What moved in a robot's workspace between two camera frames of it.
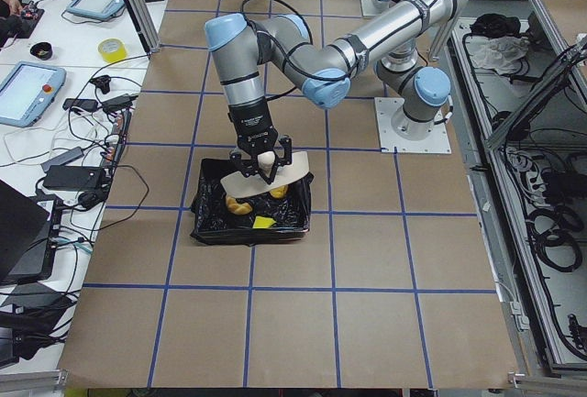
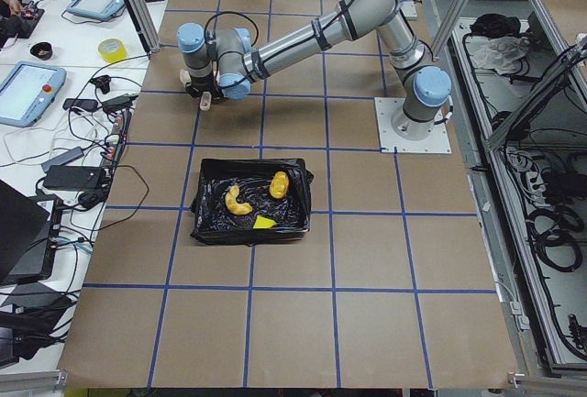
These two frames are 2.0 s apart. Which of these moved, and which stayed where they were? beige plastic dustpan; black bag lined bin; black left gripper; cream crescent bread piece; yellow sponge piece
Moved: black left gripper; beige plastic dustpan
Stayed: cream crescent bread piece; yellow sponge piece; black bag lined bin
